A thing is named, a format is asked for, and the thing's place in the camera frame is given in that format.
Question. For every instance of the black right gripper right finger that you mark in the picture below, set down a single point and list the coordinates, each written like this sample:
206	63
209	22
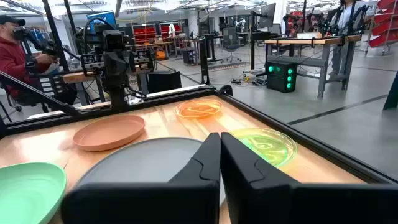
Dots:
264	199

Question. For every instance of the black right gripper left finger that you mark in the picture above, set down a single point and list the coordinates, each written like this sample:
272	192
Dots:
140	202

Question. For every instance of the yellow-green translucent plastic plate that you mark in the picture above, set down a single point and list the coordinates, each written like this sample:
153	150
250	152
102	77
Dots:
270	146

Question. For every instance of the salmon pink plastic plate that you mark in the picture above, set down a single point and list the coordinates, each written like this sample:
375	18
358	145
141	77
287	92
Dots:
109	132

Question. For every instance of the orange translucent plastic plate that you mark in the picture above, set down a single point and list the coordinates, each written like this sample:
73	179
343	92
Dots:
199	109

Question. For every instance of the mint green plastic plate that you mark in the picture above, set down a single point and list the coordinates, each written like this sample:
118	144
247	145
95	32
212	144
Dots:
28	193

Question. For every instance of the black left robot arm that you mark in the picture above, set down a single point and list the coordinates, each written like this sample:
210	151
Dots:
119	96

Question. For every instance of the large grey plastic plate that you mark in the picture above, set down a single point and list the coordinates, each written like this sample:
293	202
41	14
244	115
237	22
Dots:
140	161

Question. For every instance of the red shelving unit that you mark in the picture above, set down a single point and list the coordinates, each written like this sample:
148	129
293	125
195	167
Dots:
144	32
169	29

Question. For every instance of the black box on floor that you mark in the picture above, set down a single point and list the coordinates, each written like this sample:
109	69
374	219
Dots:
163	81

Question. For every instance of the blue lit screen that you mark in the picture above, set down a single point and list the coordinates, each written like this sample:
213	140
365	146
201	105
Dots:
102	18

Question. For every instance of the black upright rig pole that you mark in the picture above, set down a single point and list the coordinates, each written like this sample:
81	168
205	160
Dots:
56	37

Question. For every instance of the black drawer cabinet white labels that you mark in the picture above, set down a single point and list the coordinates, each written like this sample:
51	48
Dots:
49	85

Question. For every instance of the black slanted rig strut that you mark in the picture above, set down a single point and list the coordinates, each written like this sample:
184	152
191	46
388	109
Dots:
37	93

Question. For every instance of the seated person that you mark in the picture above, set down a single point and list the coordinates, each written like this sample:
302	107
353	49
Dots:
12	59

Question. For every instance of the grey office chair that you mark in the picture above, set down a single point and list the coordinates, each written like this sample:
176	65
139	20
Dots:
230	39

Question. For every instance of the black computer tower green lights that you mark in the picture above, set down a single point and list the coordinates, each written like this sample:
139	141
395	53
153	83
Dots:
276	81

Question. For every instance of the black monitor on stand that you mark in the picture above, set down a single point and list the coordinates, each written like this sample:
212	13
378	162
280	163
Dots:
267	15

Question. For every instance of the dark green panel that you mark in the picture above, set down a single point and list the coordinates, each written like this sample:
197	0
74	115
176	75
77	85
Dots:
392	96

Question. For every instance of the wooden top workbench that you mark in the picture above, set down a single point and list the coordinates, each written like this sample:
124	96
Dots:
311	41

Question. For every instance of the standing person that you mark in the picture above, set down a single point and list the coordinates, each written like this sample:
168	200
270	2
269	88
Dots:
345	15

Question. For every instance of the red bin rack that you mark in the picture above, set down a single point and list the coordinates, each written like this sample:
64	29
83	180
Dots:
384	28

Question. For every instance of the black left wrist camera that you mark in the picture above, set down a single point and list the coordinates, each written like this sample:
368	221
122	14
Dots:
113	40

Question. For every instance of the black upright post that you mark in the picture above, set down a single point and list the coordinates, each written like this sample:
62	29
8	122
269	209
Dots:
204	62

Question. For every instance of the black aluminium table frame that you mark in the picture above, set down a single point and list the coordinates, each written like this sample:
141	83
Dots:
40	123

